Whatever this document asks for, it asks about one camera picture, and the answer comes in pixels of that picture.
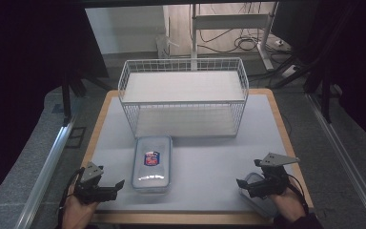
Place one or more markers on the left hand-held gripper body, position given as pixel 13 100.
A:
pixel 90 173

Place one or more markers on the black curtain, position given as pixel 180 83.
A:
pixel 28 63

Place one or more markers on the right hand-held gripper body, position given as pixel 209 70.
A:
pixel 274 179

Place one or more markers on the aluminium rail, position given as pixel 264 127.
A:
pixel 346 152
pixel 44 171

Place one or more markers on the small clear plastic container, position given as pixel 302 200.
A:
pixel 262 205

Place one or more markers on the white power strip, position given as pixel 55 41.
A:
pixel 289 71

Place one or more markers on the person's left hand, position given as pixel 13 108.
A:
pixel 76 213

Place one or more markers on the clear container with blue seal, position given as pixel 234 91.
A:
pixel 152 178

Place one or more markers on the black metal stand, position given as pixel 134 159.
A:
pixel 325 98
pixel 66 101

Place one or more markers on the red and blue packet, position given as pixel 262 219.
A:
pixel 152 158

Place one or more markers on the person's right hand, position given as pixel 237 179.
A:
pixel 290 205

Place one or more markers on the white desk frame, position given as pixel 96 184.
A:
pixel 228 21

